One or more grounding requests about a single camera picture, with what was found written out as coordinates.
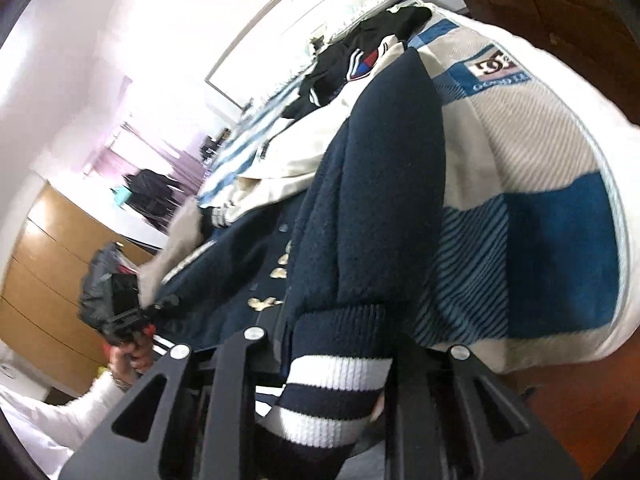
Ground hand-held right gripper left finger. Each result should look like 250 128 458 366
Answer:
57 327 289 480

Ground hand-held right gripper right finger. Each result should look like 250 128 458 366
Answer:
382 332 583 480

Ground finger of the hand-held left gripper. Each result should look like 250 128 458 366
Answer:
140 294 181 327

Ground navy cream varsity jacket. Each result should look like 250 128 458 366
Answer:
135 42 448 466

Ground person's left forearm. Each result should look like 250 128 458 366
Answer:
0 372 132 480

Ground dark hanging clothes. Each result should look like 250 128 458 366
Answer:
122 169 193 233

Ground person's left hand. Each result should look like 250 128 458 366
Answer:
102 330 156 386

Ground light wooden wardrobe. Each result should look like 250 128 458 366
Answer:
0 182 156 396

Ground beige cloth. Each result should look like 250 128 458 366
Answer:
150 199 213 281

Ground pink curtain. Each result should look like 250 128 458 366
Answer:
85 75 216 196

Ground cream bed headboard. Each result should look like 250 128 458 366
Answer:
205 0 401 116

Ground black garment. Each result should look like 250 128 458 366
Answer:
285 5 433 111

